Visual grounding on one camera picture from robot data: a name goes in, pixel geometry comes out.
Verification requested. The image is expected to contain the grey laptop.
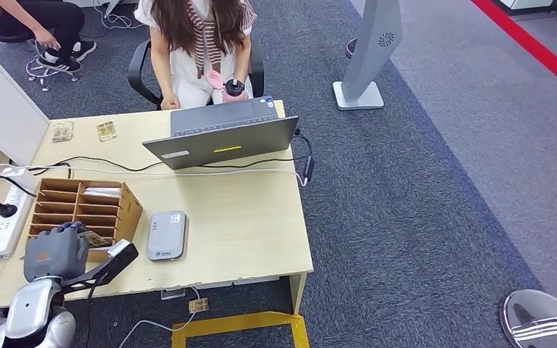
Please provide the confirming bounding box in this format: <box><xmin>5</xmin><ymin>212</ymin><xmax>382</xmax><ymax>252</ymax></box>
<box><xmin>142</xmin><ymin>96</ymin><xmax>300</xmax><ymax>170</ymax></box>

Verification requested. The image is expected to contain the red floor tape line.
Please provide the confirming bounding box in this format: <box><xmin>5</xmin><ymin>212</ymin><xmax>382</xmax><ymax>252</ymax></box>
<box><xmin>470</xmin><ymin>0</ymin><xmax>557</xmax><ymax>99</ymax></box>

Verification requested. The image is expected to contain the black plug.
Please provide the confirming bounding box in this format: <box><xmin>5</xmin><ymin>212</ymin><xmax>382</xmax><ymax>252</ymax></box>
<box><xmin>0</xmin><ymin>196</ymin><xmax>19</xmax><ymax>218</ymax></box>

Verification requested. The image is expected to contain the yellow floor tape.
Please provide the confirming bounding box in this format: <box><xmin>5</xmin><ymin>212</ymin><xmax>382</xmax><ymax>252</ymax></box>
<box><xmin>170</xmin><ymin>311</ymin><xmax>310</xmax><ymax>348</ymax></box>

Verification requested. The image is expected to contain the white cable bundle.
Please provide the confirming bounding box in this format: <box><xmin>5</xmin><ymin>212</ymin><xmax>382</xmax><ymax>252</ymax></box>
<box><xmin>91</xmin><ymin>0</ymin><xmax>147</xmax><ymax>32</ymax></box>

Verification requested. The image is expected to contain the black laptop power cable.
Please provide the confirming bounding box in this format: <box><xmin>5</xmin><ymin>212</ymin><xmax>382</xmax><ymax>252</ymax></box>
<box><xmin>28</xmin><ymin>128</ymin><xmax>314</xmax><ymax>178</ymax></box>

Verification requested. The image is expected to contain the pale wooden desk leg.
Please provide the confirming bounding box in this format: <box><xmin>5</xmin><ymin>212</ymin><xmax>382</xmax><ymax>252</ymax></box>
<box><xmin>288</xmin><ymin>271</ymin><xmax>308</xmax><ymax>315</ymax></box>

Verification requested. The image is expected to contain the thin white cable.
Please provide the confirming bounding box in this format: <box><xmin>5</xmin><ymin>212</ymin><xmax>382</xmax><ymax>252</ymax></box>
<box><xmin>117</xmin><ymin>286</ymin><xmax>202</xmax><ymax>348</ymax></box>

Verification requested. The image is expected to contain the grey card reader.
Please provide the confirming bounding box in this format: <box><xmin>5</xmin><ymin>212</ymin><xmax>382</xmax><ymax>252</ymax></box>
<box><xmin>146</xmin><ymin>210</ymin><xmax>188</xmax><ymax>262</ymax></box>

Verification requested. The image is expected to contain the person's right hand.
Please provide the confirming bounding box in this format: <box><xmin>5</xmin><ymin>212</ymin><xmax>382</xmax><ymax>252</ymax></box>
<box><xmin>160</xmin><ymin>92</ymin><xmax>182</xmax><ymax>112</ymax></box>

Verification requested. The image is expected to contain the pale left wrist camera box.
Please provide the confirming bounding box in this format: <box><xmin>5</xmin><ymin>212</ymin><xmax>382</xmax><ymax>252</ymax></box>
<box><xmin>107</xmin><ymin>239</ymin><xmax>133</xmax><ymax>259</ymax></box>

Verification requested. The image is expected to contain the card in clear sleeve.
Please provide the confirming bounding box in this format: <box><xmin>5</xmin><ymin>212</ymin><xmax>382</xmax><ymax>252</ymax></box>
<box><xmin>51</xmin><ymin>120</ymin><xmax>75</xmax><ymax>144</ymax></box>

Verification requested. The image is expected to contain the chrome round base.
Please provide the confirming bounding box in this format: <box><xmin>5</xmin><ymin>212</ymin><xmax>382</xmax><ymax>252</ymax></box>
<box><xmin>499</xmin><ymin>289</ymin><xmax>557</xmax><ymax>348</ymax></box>

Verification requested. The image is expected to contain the pink water bottle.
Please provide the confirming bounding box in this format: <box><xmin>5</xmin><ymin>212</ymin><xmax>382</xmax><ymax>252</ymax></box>
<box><xmin>206</xmin><ymin>70</ymin><xmax>249</xmax><ymax>104</ymax></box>

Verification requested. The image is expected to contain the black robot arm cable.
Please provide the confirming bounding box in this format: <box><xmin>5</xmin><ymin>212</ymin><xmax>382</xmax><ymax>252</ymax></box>
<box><xmin>81</xmin><ymin>284</ymin><xmax>98</xmax><ymax>348</ymax></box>

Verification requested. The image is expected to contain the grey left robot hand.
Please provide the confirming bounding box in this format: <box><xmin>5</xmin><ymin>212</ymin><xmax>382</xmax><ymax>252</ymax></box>
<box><xmin>22</xmin><ymin>220</ymin><xmax>90</xmax><ymax>283</ymax></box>

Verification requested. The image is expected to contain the grey kiosk stand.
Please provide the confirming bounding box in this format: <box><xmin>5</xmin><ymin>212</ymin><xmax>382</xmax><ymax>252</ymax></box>
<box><xmin>332</xmin><ymin>0</ymin><xmax>403</xmax><ymax>112</ymax></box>

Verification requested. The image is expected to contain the black plug cable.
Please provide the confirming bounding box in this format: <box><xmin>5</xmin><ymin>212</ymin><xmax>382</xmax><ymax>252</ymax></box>
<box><xmin>0</xmin><ymin>175</ymin><xmax>37</xmax><ymax>199</ymax></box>

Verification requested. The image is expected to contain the white black counter base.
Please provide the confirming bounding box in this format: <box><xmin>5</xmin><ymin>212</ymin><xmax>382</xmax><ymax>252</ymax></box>
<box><xmin>492</xmin><ymin>0</ymin><xmax>557</xmax><ymax>17</ymax></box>

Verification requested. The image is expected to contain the wooden card organizer box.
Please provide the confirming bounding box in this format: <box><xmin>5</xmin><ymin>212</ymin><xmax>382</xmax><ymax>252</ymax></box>
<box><xmin>28</xmin><ymin>178</ymin><xmax>144</xmax><ymax>264</ymax></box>

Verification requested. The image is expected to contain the person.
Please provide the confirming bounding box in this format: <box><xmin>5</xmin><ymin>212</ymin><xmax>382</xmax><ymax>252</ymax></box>
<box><xmin>0</xmin><ymin>0</ymin><xmax>98</xmax><ymax>75</ymax></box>
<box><xmin>133</xmin><ymin>0</ymin><xmax>259</xmax><ymax>110</ymax></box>

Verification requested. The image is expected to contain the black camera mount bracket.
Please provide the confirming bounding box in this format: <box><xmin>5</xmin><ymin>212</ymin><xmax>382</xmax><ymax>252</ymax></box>
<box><xmin>59</xmin><ymin>240</ymin><xmax>140</xmax><ymax>291</ymax></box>

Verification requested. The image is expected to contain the person's left hand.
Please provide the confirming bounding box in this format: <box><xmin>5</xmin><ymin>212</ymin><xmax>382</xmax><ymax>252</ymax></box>
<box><xmin>231</xmin><ymin>71</ymin><xmax>254</xmax><ymax>91</ymax></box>

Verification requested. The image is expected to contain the white power strip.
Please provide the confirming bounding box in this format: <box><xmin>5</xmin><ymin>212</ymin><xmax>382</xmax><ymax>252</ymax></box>
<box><xmin>0</xmin><ymin>184</ymin><xmax>34</xmax><ymax>259</ymax></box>

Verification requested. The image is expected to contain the white cards stack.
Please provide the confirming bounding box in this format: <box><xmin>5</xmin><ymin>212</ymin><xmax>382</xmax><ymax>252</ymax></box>
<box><xmin>82</xmin><ymin>187</ymin><xmax>123</xmax><ymax>199</ymax></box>

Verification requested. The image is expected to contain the golden hotel key card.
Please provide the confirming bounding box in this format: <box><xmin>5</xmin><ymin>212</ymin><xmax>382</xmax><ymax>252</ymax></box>
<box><xmin>96</xmin><ymin>120</ymin><xmax>117</xmax><ymax>143</ymax></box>
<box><xmin>77</xmin><ymin>231</ymin><xmax>112</xmax><ymax>249</ymax></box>

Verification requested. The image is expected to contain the black office chair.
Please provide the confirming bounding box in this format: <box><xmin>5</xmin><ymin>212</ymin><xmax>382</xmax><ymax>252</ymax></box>
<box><xmin>127</xmin><ymin>32</ymin><xmax>266</xmax><ymax>110</ymax></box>

